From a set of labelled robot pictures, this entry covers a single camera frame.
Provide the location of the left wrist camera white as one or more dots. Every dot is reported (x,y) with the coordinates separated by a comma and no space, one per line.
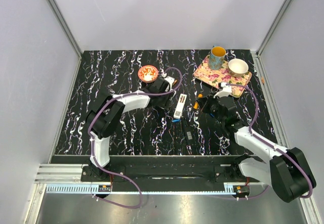
(169,79)

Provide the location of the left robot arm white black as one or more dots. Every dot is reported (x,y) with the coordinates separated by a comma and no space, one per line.
(106,110)

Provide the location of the blue mug yellow inside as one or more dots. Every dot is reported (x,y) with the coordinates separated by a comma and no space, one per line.
(216,59)

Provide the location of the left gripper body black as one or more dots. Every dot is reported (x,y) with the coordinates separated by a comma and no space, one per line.
(164,100)

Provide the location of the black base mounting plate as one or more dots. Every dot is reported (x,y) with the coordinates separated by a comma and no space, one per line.
(176,174)

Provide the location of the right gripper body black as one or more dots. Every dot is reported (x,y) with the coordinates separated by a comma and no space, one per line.
(210,106)

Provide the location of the white remote orange batteries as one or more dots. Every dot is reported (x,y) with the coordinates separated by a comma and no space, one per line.
(180,106)

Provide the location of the black remote blue batteries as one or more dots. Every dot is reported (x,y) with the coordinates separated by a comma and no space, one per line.
(187,130)

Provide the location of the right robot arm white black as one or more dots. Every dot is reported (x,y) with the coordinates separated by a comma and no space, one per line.
(285,170)

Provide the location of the floral tray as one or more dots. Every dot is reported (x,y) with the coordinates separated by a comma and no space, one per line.
(214,77)

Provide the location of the orange patterned small bowl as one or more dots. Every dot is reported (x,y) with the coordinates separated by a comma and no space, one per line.
(148,73)

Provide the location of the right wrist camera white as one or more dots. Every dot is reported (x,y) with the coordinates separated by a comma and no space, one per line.
(225,90)

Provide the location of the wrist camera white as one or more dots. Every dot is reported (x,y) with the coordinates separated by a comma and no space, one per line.
(169,79)
(225,90)

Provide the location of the cream white bowl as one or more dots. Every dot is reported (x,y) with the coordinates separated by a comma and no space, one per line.
(237,67)

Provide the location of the orange handled screwdriver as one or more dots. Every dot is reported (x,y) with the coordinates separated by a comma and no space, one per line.
(196,105)

